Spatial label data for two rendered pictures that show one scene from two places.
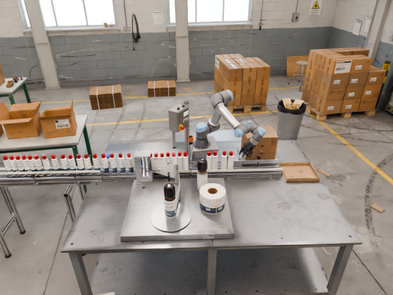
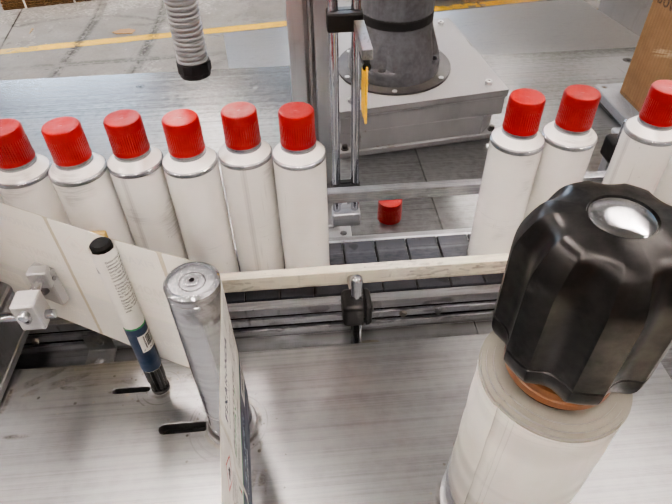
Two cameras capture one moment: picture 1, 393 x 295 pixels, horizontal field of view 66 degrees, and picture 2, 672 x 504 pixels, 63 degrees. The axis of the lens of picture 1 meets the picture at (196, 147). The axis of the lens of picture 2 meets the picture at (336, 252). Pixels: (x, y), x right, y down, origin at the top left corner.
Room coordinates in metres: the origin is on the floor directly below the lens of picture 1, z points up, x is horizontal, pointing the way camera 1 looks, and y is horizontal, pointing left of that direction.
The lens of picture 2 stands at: (1.87, 0.08, 1.33)
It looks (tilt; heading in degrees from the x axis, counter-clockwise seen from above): 43 degrees down; 358
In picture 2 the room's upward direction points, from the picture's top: 1 degrees counter-clockwise
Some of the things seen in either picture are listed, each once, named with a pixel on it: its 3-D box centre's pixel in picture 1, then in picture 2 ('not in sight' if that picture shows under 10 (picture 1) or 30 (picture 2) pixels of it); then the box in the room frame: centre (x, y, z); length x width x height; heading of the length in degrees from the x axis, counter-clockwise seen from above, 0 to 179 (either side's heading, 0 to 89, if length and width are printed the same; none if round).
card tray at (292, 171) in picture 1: (298, 171); not in sight; (2.35, -0.96, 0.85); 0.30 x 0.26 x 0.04; 92
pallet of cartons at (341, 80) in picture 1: (341, 83); not in sight; (5.73, -2.82, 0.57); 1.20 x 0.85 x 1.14; 101
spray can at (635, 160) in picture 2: (224, 161); (632, 176); (2.34, -0.25, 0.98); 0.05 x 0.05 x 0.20
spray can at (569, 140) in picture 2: (214, 161); (554, 181); (2.33, -0.17, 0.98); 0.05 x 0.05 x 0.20
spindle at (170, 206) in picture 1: (169, 201); not in sight; (1.72, 0.19, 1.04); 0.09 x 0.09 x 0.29
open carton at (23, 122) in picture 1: (23, 119); not in sight; (3.30, 2.06, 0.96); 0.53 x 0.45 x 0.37; 11
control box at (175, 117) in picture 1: (179, 117); not in sight; (2.41, 0.15, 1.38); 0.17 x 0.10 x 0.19; 147
